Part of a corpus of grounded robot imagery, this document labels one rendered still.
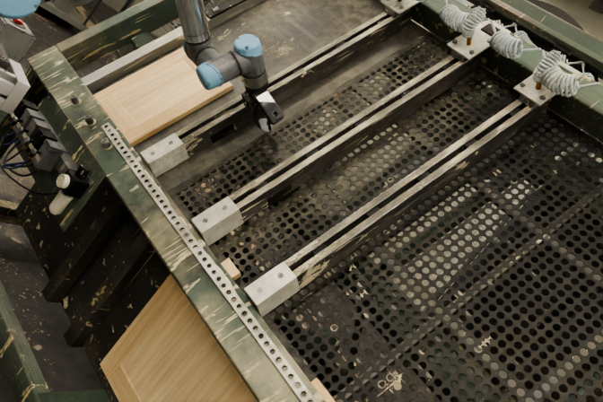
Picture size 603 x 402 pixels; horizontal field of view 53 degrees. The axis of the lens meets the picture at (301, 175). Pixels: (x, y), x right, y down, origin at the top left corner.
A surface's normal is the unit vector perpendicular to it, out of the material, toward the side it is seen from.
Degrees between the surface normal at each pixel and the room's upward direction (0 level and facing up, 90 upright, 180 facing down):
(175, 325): 90
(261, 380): 58
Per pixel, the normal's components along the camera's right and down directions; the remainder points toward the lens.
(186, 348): -0.53, -0.25
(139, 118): -0.12, -0.61
